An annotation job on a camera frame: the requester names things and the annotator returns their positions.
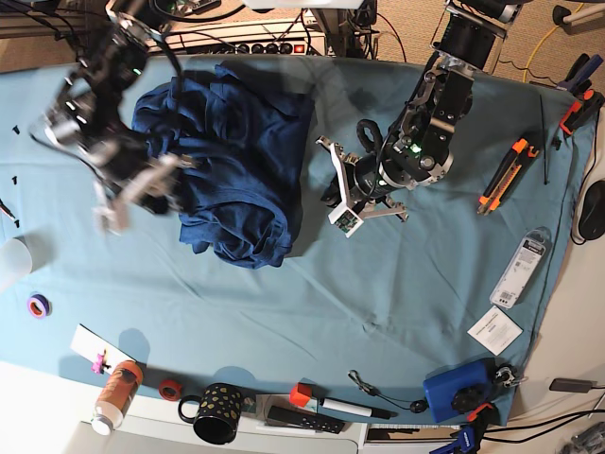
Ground pink small clip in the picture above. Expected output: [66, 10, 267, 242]
[91, 350, 112, 375]

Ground red cube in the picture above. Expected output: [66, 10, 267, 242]
[289, 382, 313, 408]

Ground teal table cloth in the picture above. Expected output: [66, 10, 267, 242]
[1, 55, 595, 401]

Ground white black marker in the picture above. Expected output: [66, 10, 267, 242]
[318, 398, 395, 420]

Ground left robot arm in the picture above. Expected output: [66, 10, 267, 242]
[317, 1, 523, 236]

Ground orange plastic bottle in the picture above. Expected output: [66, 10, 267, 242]
[91, 360, 143, 436]

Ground blue spring clamp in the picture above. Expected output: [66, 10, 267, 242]
[556, 53, 604, 92]

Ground blue orange bottom clamp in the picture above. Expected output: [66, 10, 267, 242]
[430, 403, 499, 454]

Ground silver key ring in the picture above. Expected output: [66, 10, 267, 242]
[493, 365, 529, 389]

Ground white paper card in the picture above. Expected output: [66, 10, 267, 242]
[467, 306, 523, 356]

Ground translucent plastic cup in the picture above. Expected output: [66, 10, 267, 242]
[0, 238, 33, 292]

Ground black mug yellow dots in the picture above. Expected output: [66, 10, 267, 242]
[178, 383, 244, 445]

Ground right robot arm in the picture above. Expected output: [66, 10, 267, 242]
[41, 1, 193, 218]

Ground black zip tie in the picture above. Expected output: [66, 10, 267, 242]
[539, 95, 549, 185]

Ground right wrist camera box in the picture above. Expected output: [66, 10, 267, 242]
[93, 200, 130, 235]

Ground black computer mouse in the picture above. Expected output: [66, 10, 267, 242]
[578, 180, 605, 241]

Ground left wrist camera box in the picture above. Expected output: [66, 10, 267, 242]
[328, 203, 363, 238]

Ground black adapter block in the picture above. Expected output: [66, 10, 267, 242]
[549, 377, 594, 393]

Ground blue box with knob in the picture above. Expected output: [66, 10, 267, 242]
[423, 358, 496, 423]

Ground black orange utility knife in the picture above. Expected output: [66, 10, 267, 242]
[477, 134, 540, 216]

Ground yellow cable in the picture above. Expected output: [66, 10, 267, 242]
[522, 0, 587, 84]

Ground clear blister pack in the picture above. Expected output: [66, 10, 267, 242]
[490, 227, 550, 309]

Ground black remote control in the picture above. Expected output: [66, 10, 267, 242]
[267, 406, 346, 434]

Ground red tape roll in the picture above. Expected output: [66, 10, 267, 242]
[158, 379, 182, 402]

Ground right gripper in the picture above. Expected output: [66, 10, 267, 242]
[87, 139, 197, 216]

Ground white paper strip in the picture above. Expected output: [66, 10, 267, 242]
[70, 324, 133, 368]

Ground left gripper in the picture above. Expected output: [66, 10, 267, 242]
[316, 135, 407, 222]

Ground dark blue t-shirt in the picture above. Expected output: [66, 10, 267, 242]
[131, 64, 315, 270]

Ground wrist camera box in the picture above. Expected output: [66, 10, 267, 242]
[93, 200, 130, 235]
[328, 203, 363, 238]

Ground carabiner with black lanyard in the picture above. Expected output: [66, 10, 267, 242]
[347, 370, 429, 414]

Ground purple tape roll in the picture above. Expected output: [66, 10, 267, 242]
[27, 293, 52, 319]

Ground orange black bar clamp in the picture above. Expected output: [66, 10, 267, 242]
[560, 89, 604, 138]

